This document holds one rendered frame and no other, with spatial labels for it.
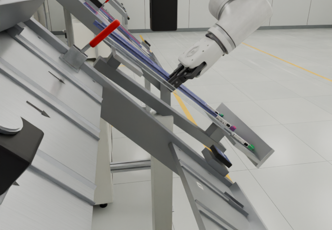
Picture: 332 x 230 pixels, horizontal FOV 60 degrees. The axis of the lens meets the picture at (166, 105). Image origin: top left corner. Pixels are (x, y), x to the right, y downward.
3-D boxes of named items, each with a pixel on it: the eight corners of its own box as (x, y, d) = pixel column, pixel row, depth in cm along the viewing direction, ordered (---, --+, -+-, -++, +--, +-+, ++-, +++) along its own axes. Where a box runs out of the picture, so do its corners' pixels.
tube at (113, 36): (231, 129, 89) (233, 126, 89) (233, 131, 88) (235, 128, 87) (92, 23, 69) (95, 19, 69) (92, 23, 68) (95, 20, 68)
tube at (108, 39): (248, 148, 82) (251, 145, 82) (251, 151, 81) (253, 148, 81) (101, 36, 62) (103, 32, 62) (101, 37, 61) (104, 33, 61)
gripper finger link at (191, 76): (207, 53, 75) (190, 60, 79) (198, 72, 70) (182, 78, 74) (209, 56, 75) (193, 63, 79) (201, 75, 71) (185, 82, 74)
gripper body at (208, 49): (204, 28, 80) (173, 55, 81) (218, 33, 71) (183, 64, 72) (219, 48, 83) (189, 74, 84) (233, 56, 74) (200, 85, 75)
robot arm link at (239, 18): (209, 17, 75) (232, 37, 71) (248, -19, 74) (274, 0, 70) (216, 33, 83) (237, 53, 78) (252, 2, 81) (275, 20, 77)
